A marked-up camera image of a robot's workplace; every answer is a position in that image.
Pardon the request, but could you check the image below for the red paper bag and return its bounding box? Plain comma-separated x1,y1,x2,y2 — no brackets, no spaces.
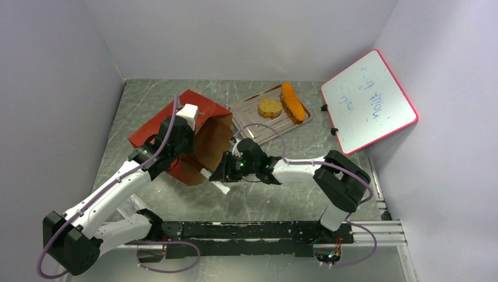
128,90,233,186

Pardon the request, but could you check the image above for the metal tongs white handle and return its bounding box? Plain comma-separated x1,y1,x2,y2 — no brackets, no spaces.
200,168,231,195

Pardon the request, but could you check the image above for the round fake bread slice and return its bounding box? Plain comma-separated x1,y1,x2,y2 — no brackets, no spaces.
257,98,282,119

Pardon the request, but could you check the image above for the long orange fake bread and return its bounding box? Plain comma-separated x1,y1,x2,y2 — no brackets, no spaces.
281,82,306,122

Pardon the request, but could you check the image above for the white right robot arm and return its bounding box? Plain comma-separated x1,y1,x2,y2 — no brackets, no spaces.
208,138,371,243

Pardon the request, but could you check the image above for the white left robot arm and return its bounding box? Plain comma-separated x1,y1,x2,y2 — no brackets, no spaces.
37,109,197,279

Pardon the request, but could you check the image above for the silver metal tray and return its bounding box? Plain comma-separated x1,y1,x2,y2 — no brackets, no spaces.
227,85,313,145

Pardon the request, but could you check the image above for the pink framed whiteboard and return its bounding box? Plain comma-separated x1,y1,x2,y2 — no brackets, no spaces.
321,49,419,155

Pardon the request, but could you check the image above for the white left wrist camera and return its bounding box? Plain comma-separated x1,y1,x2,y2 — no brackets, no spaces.
176,103,199,131

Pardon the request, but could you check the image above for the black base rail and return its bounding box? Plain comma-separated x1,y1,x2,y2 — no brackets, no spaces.
144,221,354,259

